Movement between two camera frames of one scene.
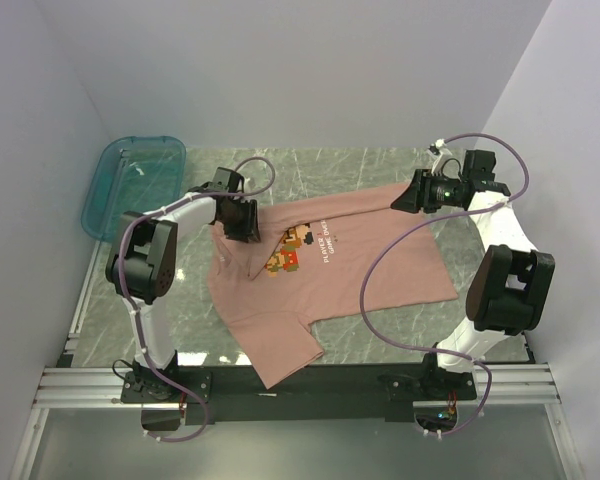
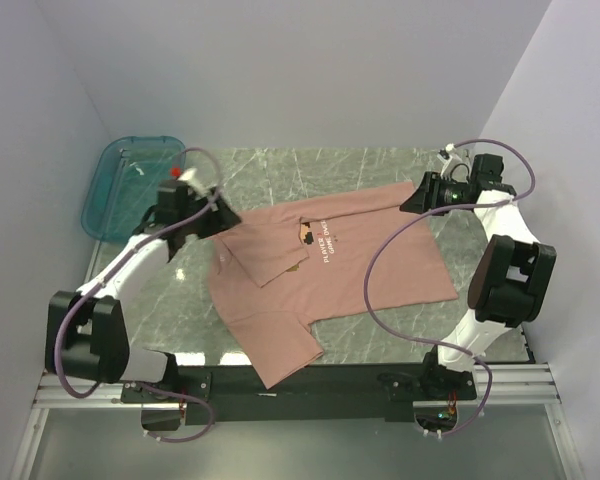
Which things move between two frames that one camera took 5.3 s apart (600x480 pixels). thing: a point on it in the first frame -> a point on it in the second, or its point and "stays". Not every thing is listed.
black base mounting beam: (324, 393) stays
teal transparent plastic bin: (132, 174) stays
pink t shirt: (304, 270) stays
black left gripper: (250, 228) -> (221, 220)
